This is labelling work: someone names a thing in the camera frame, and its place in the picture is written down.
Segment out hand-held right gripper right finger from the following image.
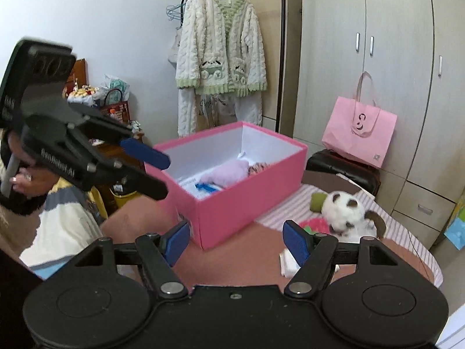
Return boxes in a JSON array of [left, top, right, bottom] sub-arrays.
[[282, 220, 400, 300]]

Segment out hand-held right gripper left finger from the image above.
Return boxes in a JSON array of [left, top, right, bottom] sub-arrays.
[[71, 220, 190, 300]]

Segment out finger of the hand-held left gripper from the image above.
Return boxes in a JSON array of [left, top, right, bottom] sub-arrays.
[[67, 102, 171, 170], [87, 152, 169, 201]]

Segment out white cloth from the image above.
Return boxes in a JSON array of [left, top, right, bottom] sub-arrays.
[[280, 249, 340, 277]]

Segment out white brown plush dog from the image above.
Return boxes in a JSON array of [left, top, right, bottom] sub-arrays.
[[321, 191, 387, 242]]

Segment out blue wet wipes pack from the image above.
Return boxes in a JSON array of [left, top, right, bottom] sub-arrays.
[[195, 182, 224, 194]]

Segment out pink cardboard box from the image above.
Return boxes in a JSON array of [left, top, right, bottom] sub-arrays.
[[144, 121, 309, 251]]

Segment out purple plush toy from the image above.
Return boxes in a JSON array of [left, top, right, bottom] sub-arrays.
[[200, 159, 249, 187]]

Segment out pink floral cloth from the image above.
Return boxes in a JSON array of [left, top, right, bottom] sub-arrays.
[[247, 162, 271, 177]]

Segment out person's left hand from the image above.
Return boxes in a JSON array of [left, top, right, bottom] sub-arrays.
[[9, 160, 59, 199]]

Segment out yellow container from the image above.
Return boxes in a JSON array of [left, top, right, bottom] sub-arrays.
[[109, 185, 139, 209]]

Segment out wooden dresser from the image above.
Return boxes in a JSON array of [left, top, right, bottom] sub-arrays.
[[65, 58, 146, 211]]

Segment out white paper sheet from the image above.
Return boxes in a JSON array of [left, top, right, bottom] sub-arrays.
[[178, 175, 205, 194]]

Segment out brown striped blanket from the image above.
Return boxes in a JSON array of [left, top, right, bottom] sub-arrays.
[[102, 174, 437, 291]]

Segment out white plastic bag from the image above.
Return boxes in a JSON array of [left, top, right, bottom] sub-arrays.
[[103, 74, 130, 99]]

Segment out black suitcase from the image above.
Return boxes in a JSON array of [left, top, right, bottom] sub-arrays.
[[305, 149, 381, 199]]

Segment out white striped bedsheet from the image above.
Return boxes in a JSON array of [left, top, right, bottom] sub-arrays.
[[254, 184, 444, 288]]

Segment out small white hanging bag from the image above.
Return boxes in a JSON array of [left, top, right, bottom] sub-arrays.
[[167, 27, 183, 64]]

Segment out pink tote bag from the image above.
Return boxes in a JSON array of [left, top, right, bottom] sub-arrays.
[[321, 72, 398, 169]]

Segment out cream green fleece robe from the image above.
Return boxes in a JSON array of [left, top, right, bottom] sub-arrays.
[[175, 0, 267, 137]]

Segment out colourful paper bag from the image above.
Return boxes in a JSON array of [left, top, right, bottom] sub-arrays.
[[443, 196, 465, 251]]

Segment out black clothes rack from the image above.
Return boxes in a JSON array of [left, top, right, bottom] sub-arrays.
[[180, 0, 287, 133]]

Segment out light wooden cabinet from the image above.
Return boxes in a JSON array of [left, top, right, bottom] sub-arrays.
[[214, 0, 304, 135]]

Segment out grey wardrobe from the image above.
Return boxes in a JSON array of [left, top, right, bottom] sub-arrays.
[[291, 0, 465, 248]]

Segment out teal wire hangers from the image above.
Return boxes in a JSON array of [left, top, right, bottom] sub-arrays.
[[166, 3, 187, 24]]

